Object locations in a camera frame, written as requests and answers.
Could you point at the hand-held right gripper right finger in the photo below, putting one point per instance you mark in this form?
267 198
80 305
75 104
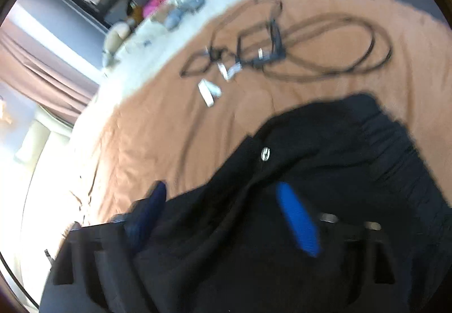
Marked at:
296 217

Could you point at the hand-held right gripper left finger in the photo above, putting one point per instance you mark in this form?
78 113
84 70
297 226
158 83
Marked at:
156 197

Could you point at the black pants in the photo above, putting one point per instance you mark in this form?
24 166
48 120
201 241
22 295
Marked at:
317 143

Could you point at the orange blanket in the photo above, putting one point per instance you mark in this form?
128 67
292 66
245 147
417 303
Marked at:
159 129

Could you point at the white charger adapter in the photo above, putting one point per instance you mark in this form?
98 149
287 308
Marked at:
208 91
229 70

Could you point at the beige plush toy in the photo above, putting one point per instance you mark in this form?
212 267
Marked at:
118 36

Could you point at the pink curtain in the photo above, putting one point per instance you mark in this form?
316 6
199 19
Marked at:
35 69

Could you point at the blue-grey plush toy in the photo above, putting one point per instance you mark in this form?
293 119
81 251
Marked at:
174 16

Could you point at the brown plush toy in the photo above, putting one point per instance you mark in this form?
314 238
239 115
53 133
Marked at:
136 11

